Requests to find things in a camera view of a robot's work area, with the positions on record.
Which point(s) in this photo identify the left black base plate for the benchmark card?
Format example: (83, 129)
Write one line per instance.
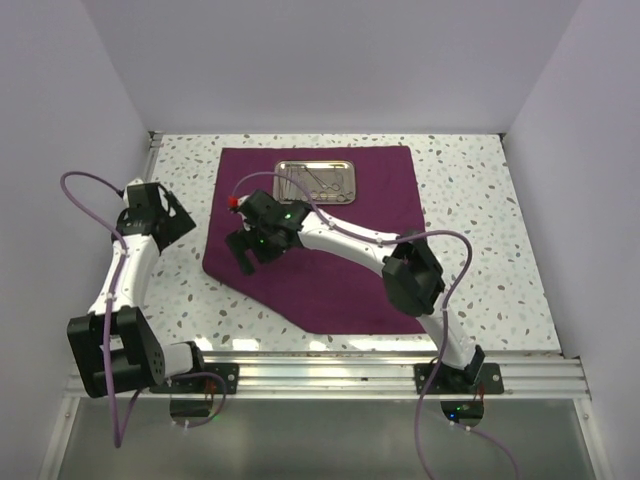
(215, 378)

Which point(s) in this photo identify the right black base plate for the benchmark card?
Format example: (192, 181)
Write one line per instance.
(450, 381)

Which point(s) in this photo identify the steel tweezers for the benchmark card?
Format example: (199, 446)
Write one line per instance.
(287, 189)

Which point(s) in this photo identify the aluminium left side rail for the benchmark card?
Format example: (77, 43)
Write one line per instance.
(136, 248)

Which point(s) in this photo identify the steel instrument tray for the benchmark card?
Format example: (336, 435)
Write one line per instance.
(347, 169)

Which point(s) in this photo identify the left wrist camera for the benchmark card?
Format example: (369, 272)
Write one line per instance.
(133, 183)

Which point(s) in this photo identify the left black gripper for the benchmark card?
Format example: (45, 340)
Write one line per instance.
(179, 222)

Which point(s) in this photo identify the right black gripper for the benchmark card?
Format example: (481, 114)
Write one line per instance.
(238, 242)

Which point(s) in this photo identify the steel forceps with rings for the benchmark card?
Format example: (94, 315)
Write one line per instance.
(329, 186)

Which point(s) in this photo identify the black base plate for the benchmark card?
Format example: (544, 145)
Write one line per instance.
(450, 381)
(215, 378)

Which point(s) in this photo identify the aluminium front rail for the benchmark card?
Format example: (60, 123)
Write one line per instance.
(395, 376)

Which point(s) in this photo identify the purple cloth wrap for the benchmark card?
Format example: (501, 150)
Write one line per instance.
(318, 292)

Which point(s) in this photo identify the aluminium rail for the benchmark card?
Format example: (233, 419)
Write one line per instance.
(395, 376)
(136, 248)

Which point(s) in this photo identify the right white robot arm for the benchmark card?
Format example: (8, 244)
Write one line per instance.
(411, 273)

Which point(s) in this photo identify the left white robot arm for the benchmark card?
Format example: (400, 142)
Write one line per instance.
(137, 362)

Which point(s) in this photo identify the steel scissors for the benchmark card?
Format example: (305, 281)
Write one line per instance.
(301, 176)

